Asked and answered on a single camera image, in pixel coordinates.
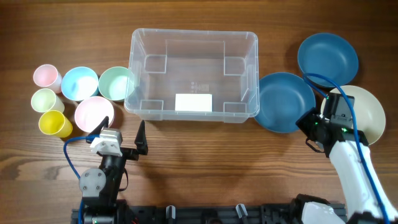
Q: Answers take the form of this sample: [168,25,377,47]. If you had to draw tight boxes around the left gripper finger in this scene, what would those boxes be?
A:
[89,116,109,136]
[134,120,148,155]

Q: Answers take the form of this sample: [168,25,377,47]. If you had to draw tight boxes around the pink bowl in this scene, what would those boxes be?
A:
[74,96,114,133]

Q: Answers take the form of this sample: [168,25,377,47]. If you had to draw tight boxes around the mint green bowl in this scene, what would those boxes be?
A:
[98,67,134,101]

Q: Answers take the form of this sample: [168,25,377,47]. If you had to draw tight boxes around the cream plate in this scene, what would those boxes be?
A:
[320,85,387,146]

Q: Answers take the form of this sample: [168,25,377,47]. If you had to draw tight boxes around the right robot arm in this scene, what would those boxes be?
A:
[296,108,397,223]

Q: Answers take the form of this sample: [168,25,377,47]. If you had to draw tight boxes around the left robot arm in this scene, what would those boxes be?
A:
[77,116,148,223]

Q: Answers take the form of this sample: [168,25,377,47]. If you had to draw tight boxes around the white label in container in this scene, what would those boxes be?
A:
[175,94,213,112]

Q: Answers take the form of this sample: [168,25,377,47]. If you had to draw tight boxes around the clear plastic storage container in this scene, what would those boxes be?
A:
[124,28,260,123]

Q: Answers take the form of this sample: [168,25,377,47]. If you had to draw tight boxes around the light blue bowl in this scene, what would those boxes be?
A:
[61,67,99,101]

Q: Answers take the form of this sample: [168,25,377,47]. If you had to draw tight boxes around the yellow cup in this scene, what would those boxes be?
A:
[39,110,73,138]

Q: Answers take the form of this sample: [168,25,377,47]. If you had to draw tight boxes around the pale green cup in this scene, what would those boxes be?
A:
[30,88,65,113]

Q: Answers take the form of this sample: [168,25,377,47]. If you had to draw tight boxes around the pink cup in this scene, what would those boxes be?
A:
[33,64,62,93]

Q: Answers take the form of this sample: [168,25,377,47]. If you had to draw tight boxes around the right blue cable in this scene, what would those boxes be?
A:
[302,72,391,224]

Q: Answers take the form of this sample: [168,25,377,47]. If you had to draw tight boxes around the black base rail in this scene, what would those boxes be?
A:
[70,203,348,224]

